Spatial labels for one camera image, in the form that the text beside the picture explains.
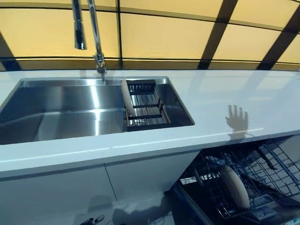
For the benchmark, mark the beige round plate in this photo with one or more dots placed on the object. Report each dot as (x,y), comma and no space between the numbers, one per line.
(127,98)
(235,187)

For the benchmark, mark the black sink dish rack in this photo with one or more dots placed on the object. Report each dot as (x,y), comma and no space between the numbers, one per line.
(150,105)

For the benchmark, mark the stainless steel sink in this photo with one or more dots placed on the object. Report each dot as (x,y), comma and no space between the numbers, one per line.
(70,110)

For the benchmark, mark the chrome kitchen faucet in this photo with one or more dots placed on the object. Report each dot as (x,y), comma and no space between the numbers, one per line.
(96,35)

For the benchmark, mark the white kitchen base cabinet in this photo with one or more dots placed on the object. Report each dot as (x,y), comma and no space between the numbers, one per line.
(70,187)

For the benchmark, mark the yellow window with dark frame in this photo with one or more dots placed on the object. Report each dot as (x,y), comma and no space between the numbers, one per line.
(164,35)

